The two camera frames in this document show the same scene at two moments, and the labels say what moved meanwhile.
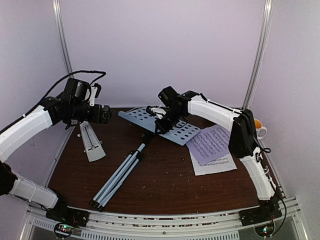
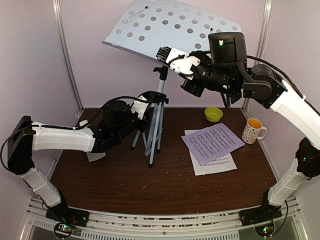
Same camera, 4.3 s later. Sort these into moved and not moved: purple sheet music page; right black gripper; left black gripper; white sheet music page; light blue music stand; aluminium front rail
Moved: left black gripper; light blue music stand; right black gripper
Not moved: white sheet music page; aluminium front rail; purple sheet music page
